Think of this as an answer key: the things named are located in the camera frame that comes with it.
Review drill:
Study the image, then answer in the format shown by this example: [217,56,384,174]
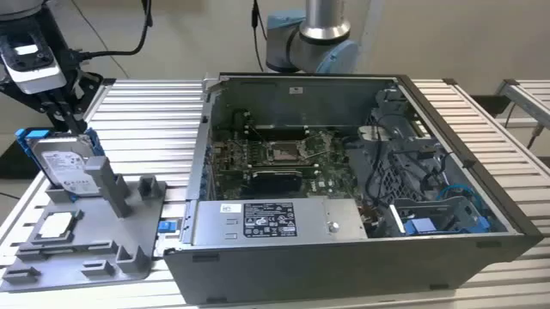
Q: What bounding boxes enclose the grey disk bay cage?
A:
[345,89,495,239]

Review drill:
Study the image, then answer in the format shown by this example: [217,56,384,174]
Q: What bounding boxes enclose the grey parts rack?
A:
[0,156,169,294]

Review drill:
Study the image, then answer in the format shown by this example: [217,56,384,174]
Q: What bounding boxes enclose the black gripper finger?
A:
[0,82,69,133]
[42,91,85,135]

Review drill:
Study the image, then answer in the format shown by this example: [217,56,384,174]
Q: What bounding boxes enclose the silver power supply unit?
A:
[189,198,369,248]

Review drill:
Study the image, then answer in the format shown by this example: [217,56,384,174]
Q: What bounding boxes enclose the metal slat side table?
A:
[494,79,550,149]

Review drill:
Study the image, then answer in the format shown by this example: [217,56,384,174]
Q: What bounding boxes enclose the black RAM slots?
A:
[243,124,311,138]

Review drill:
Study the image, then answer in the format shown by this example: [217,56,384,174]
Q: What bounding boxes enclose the thin wall wire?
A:
[76,0,131,79]

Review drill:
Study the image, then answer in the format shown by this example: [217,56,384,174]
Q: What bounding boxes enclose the dark box behind tables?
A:
[468,94,512,118]

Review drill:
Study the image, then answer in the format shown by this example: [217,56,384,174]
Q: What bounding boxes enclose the black power wire bundle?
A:
[364,114,456,207]

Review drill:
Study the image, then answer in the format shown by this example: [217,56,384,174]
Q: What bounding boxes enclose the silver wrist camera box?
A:
[0,33,66,95]

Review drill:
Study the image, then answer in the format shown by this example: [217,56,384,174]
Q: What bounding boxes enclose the blue data wire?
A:
[436,182,479,211]

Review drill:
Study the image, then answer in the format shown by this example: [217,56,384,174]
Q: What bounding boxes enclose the blue carrier in bay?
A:
[403,218,440,234]

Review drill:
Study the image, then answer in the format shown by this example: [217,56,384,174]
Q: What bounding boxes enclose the green motherboard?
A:
[209,127,365,201]

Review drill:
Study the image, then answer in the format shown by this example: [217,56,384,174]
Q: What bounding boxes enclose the hard disk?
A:
[16,127,100,195]

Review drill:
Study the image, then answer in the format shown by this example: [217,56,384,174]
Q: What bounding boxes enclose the open grey PC case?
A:
[163,72,546,306]

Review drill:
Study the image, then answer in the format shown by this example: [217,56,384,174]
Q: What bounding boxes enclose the black expansion slot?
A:
[251,162,317,170]

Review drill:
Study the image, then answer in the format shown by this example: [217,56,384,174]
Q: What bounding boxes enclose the black graphics card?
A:
[248,169,303,198]

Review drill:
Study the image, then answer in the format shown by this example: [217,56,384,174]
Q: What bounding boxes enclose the black cable with ferrite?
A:
[249,0,267,72]

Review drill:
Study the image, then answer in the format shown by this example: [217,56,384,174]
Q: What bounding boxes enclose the silver CPU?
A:
[37,211,82,241]

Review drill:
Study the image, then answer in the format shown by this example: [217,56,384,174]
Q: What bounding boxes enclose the CPU socket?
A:
[265,140,309,162]

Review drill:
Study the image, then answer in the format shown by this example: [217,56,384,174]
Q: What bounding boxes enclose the green RAM stick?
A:
[20,245,114,256]

